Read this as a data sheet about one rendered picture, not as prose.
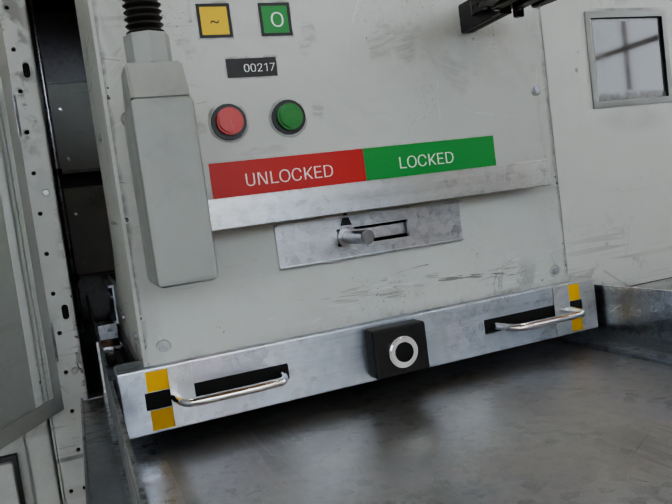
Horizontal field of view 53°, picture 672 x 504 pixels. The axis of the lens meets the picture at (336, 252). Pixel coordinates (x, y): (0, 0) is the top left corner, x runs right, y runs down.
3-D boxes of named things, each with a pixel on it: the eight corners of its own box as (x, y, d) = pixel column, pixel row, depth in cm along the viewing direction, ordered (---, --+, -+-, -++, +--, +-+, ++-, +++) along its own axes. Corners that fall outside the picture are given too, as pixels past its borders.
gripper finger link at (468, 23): (505, 13, 66) (499, 13, 66) (466, 33, 73) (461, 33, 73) (502, -18, 66) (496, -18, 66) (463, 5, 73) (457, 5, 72)
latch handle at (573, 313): (595, 315, 74) (594, 308, 74) (513, 334, 70) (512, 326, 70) (562, 310, 79) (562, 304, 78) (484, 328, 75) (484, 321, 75)
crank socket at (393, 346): (433, 369, 68) (427, 321, 67) (380, 382, 66) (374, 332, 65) (420, 364, 70) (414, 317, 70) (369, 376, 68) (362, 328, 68)
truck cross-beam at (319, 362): (599, 327, 79) (594, 277, 79) (126, 441, 60) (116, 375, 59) (569, 322, 84) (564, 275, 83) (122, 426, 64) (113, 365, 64)
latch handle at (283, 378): (297, 384, 61) (296, 375, 61) (177, 412, 57) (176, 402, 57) (280, 373, 66) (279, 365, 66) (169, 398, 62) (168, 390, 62)
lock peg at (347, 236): (380, 246, 64) (375, 206, 63) (359, 250, 63) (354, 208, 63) (354, 246, 69) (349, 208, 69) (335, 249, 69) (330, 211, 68)
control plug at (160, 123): (220, 279, 52) (188, 53, 51) (157, 289, 51) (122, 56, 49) (202, 274, 60) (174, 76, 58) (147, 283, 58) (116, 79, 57)
